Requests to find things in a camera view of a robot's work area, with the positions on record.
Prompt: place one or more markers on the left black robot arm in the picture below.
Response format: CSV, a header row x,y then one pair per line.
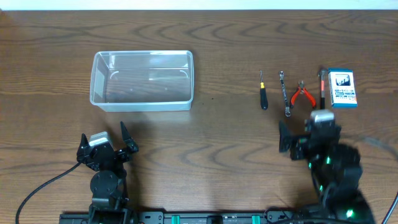
x,y
108,185

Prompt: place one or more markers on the blue white screw box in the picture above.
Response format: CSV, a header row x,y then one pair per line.
x,y
342,88

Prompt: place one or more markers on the silver ring wrench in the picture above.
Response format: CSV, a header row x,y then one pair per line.
x,y
284,93

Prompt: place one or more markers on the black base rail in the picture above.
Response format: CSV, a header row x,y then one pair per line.
x,y
174,217

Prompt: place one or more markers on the clear plastic container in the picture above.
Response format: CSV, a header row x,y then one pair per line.
x,y
143,80

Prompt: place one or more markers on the small black hammer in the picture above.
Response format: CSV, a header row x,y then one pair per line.
x,y
321,74

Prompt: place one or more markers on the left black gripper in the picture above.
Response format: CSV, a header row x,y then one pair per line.
x,y
106,154

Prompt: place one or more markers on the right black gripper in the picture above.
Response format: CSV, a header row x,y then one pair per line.
x,y
300,144

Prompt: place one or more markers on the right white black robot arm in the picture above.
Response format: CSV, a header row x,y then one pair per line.
x,y
335,170

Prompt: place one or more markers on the black yellow screwdriver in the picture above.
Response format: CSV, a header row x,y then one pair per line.
x,y
263,95

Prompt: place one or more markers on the red handled pliers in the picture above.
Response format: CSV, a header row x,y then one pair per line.
x,y
301,90

